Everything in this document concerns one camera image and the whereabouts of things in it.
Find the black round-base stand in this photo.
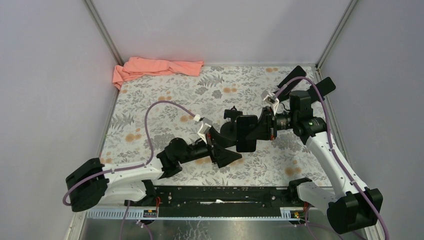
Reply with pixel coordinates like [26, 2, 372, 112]
[220, 105, 243, 144]

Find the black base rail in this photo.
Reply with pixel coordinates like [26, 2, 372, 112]
[124, 185, 307, 218]

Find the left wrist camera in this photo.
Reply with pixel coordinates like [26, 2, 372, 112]
[193, 114, 212, 145]

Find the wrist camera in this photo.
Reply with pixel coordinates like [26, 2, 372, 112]
[260, 90, 280, 115]
[193, 114, 212, 145]

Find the aluminium frame profile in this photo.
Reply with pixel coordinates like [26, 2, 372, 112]
[76, 186, 374, 210]

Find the black phone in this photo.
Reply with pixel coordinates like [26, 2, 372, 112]
[235, 115, 258, 153]
[307, 77, 336, 104]

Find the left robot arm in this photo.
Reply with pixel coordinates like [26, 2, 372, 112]
[63, 128, 242, 213]

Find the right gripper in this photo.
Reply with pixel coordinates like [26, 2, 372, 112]
[245, 106, 297, 141]

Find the pink cloth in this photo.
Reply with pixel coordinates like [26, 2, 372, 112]
[112, 57, 204, 90]

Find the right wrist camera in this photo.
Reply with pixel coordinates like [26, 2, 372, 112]
[260, 90, 280, 115]

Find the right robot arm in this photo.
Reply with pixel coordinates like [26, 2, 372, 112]
[261, 90, 384, 234]

